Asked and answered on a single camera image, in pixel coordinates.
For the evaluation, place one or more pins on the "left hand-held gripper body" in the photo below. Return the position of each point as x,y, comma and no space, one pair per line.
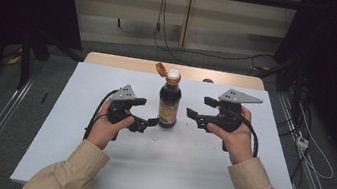
121,104

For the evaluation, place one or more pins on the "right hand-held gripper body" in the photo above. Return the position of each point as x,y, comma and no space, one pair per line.
230,117

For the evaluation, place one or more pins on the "dark soy sauce bottle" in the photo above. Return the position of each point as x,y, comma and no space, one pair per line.
168,104

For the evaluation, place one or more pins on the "person's right hand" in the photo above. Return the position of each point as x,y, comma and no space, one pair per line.
240,142

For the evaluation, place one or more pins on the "person's left hand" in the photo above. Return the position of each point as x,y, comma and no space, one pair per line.
103,130

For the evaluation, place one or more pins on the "white table sheet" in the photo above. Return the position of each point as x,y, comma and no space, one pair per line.
161,171

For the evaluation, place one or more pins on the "white power strip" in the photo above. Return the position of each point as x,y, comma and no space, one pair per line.
302,143

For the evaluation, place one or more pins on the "black metal stand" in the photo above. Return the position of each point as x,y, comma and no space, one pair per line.
25,59

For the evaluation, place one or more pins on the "white wall conduit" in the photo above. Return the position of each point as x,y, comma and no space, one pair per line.
187,16

